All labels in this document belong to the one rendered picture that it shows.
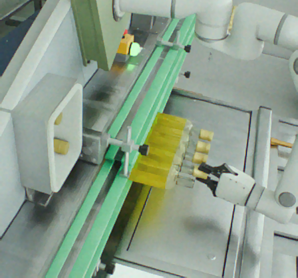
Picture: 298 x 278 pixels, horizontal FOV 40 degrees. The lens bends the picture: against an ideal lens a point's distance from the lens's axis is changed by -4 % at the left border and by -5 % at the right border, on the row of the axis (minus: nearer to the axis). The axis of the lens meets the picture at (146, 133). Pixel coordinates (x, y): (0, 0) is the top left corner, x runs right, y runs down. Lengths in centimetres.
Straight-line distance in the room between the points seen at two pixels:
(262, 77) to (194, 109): 598
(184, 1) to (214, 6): 8
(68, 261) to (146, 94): 58
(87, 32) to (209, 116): 81
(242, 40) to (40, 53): 52
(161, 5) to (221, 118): 76
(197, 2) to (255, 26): 17
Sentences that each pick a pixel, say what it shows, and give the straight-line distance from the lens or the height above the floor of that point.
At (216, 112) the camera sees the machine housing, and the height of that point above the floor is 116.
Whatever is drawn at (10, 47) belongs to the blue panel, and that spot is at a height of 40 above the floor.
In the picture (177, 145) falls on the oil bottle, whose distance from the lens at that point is 130.
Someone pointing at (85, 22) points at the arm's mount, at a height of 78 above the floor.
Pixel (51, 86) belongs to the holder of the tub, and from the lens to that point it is 96.
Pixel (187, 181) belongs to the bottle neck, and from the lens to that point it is 121.
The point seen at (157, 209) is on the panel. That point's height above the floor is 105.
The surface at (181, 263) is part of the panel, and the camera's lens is 120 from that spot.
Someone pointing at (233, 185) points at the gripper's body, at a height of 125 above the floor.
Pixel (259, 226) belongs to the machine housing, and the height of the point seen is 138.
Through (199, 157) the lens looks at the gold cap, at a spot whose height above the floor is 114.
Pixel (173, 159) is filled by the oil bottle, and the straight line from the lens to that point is 124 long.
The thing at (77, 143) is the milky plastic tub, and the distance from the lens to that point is 108.
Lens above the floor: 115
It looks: 8 degrees down
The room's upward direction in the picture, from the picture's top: 104 degrees clockwise
